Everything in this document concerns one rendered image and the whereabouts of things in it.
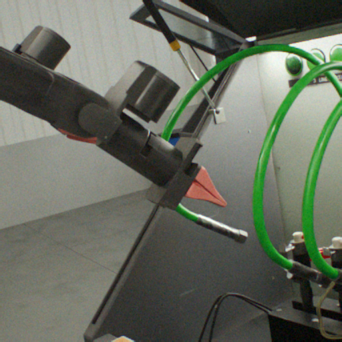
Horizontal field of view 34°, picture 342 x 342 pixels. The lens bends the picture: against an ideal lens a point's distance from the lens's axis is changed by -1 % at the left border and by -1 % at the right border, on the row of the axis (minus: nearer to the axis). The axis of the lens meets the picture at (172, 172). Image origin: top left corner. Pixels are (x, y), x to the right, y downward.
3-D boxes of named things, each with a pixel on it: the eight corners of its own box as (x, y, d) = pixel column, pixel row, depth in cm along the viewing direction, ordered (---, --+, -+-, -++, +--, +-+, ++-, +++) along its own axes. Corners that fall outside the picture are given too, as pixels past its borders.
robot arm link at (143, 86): (49, 104, 75) (72, 122, 68) (98, 31, 74) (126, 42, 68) (115, 146, 82) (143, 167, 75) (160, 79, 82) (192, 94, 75)
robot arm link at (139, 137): (86, 137, 78) (92, 144, 73) (114, 95, 78) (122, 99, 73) (127, 164, 80) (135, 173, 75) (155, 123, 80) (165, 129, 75)
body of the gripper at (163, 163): (208, 145, 77) (164, 115, 75) (169, 210, 76) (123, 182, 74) (190, 143, 83) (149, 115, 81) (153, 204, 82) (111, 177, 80)
